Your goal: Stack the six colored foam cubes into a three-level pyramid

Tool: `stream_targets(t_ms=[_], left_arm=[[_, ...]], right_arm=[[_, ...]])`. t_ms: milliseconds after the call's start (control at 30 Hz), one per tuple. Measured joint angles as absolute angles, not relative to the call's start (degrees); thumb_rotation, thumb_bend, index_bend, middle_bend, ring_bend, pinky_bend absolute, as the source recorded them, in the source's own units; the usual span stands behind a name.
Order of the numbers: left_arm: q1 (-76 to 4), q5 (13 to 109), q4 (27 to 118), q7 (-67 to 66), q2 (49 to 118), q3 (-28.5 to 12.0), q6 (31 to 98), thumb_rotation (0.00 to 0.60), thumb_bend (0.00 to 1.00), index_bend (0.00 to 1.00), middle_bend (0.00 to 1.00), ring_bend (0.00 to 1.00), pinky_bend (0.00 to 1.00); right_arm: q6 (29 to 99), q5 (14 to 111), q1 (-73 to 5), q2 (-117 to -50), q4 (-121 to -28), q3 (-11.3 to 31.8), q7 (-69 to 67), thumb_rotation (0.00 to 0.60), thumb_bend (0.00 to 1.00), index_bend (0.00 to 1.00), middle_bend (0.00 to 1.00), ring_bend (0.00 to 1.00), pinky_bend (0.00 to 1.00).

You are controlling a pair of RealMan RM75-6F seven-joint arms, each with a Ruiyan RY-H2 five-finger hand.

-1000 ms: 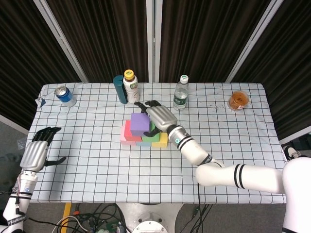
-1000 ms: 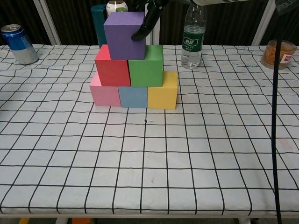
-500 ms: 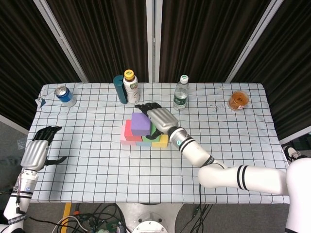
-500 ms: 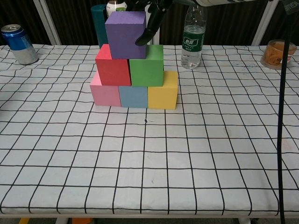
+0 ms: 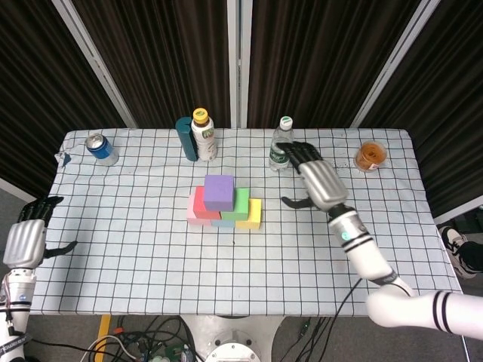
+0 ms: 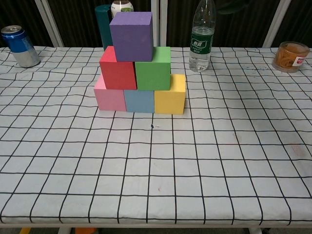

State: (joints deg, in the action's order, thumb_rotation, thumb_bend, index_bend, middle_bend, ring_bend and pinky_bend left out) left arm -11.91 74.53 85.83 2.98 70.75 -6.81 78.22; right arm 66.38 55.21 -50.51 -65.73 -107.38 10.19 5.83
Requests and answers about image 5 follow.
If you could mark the clear water bottle green label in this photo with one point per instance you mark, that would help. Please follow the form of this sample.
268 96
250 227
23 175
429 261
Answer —
279 158

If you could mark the purple foam cube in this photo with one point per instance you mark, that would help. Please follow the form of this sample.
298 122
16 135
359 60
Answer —
219 192

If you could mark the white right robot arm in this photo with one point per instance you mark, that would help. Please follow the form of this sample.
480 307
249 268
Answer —
362 249

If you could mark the yellow foam cube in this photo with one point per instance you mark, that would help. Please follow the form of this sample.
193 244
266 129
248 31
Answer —
254 218

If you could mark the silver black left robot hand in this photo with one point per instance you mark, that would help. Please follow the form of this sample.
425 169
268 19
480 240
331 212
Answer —
24 243

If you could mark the light blue foam cube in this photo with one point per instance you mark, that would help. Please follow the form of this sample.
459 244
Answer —
222 223

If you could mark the white silver robot base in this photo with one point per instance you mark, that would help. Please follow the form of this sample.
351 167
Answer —
234 339

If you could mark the teal box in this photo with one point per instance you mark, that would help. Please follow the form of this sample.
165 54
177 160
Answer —
185 139

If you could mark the dark partition panel white frame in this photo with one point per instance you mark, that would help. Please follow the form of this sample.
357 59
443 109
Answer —
313 56
30 94
158 56
453 94

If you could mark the pink foam cube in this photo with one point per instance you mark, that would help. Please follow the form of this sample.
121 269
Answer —
190 215

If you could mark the blue silver soda can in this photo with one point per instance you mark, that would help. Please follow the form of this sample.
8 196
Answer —
102 151

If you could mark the green foam cube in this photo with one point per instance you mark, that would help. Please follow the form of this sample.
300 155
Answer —
241 207

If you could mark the blue tablecloth clip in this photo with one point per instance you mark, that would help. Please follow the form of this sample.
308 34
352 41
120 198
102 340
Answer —
65 158

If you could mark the red foam cube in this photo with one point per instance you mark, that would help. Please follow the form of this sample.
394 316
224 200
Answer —
199 211

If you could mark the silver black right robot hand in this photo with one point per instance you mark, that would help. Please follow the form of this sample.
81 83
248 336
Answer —
324 183

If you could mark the green circuit board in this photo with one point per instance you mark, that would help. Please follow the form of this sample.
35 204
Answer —
173 352

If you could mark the white black checkered tablecloth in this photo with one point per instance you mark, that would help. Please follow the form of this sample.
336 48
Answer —
226 286

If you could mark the yellow floor tape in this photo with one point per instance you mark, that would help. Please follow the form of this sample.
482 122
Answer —
104 332

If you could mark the white drink bottle yellow cap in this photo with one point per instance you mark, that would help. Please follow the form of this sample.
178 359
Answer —
204 139

